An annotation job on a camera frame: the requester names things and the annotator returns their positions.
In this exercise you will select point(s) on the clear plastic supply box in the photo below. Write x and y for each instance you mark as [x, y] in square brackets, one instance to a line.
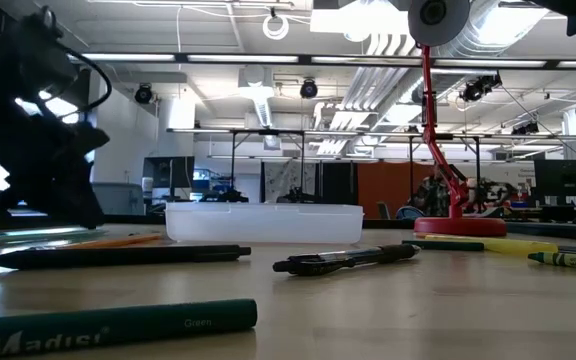
[268, 225]

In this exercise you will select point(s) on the person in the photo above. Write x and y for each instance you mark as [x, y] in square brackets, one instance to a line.
[433, 197]

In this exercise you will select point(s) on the dark green pencil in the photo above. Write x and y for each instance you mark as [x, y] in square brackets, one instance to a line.
[443, 245]

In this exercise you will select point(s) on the dark green Madisi crayon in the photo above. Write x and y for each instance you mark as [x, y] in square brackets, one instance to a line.
[118, 325]

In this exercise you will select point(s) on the black aluminium table frame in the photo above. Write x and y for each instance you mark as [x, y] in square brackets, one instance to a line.
[543, 230]

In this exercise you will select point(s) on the silver ventilation duct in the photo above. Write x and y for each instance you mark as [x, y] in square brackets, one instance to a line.
[478, 42]

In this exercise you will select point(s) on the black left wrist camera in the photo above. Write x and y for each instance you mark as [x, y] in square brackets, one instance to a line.
[43, 45]

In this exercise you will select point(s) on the grey cabinet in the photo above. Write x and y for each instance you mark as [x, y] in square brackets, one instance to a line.
[118, 200]

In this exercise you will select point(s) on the black partition panel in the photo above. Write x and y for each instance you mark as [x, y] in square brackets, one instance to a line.
[338, 182]

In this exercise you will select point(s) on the orange partition wall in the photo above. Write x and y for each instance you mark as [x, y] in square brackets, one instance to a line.
[383, 185]

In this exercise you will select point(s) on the black overhead rig frame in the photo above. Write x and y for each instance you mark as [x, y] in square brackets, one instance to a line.
[268, 132]

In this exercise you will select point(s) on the yellow-green crayon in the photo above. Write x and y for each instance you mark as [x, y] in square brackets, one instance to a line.
[568, 260]

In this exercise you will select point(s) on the long ceiling light bar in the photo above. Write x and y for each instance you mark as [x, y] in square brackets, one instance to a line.
[243, 58]

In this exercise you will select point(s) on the dark computer monitor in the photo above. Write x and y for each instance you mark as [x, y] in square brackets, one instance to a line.
[168, 172]
[565, 177]

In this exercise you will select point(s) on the yellow highlighter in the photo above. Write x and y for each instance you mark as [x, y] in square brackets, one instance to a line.
[508, 246]

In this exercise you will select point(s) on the teal green pencil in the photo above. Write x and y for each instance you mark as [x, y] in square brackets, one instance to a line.
[43, 235]

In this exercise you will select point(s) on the long black pen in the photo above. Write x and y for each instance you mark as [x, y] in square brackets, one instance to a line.
[118, 256]

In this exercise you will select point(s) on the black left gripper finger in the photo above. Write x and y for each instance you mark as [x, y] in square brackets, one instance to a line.
[58, 190]

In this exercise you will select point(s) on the red desk lamp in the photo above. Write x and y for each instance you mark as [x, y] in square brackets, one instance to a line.
[460, 227]

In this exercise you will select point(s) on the black clear mechanical pencil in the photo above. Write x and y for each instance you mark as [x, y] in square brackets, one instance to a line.
[348, 257]

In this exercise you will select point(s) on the black background robot arm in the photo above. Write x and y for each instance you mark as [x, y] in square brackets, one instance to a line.
[298, 196]
[225, 196]

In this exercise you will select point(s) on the orange pencil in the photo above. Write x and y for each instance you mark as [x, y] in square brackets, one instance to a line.
[118, 241]

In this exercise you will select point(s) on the blue chair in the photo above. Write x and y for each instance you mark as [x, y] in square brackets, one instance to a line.
[408, 214]

